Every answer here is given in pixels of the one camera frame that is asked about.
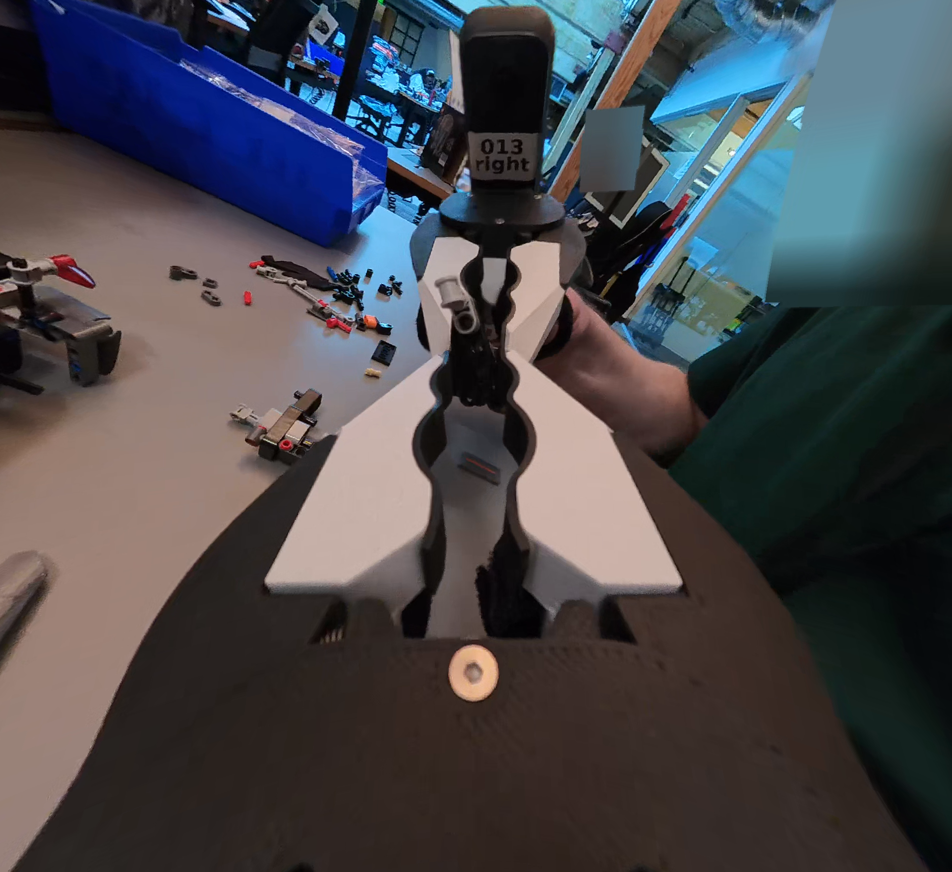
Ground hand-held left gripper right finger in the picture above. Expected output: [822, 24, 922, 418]
[476, 351, 685, 641]

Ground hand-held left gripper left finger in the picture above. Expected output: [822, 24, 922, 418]
[264, 356, 447, 639]

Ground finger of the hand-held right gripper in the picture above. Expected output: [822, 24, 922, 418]
[418, 238, 488, 361]
[479, 238, 565, 365]

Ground black lego beam assembly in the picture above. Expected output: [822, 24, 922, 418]
[433, 276, 516, 408]

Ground black lego assembly red pins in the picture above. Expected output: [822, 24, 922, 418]
[229, 387, 326, 465]

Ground person's right forearm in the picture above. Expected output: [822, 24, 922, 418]
[617, 344, 711, 467]

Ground light grey lego rod assembly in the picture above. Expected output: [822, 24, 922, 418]
[250, 262, 354, 334]

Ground black lego wing panel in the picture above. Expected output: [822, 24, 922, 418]
[260, 256, 332, 291]

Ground large lego vehicle model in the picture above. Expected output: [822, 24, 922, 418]
[0, 251, 122, 397]

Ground person's right hand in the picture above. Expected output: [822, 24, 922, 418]
[534, 291, 633, 434]

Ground white standing sign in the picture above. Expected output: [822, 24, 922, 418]
[446, 32, 468, 115]

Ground small dark printed box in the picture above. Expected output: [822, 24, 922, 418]
[420, 102, 466, 181]

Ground white framed monitor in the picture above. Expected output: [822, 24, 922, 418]
[584, 143, 670, 230]

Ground black pole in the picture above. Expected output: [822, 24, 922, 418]
[331, 0, 403, 122]

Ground clear plastic bags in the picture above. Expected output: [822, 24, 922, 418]
[178, 58, 389, 215]

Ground person's green shirt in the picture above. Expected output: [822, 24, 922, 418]
[669, 303, 952, 872]

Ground black office chair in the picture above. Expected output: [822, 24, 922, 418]
[249, 0, 328, 70]

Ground blue plastic bin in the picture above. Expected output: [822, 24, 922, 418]
[22, 0, 389, 248]

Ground wooden post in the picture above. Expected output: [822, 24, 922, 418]
[546, 0, 733, 204]

